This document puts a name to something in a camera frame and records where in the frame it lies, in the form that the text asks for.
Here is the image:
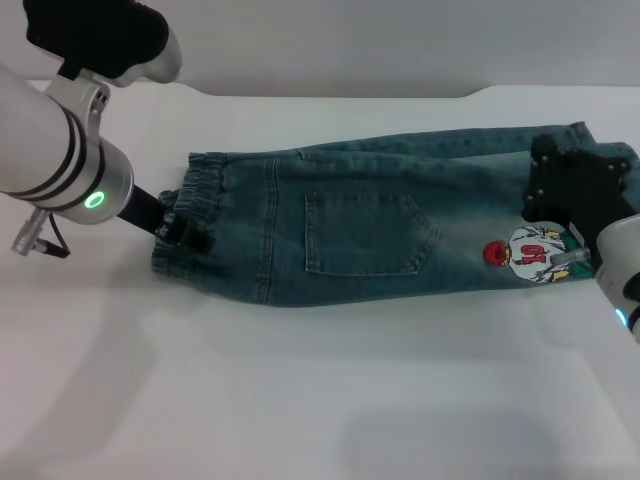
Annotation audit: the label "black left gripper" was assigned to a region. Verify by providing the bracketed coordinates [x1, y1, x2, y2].
[117, 185, 216, 254]

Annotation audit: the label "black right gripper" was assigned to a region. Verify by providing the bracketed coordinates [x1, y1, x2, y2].
[522, 133, 640, 261]

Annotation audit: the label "blue denim shorts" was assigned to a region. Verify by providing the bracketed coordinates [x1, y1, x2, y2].
[151, 121, 640, 307]

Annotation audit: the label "right arm cable with connector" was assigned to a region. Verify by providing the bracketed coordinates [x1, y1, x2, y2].
[551, 246, 592, 267]

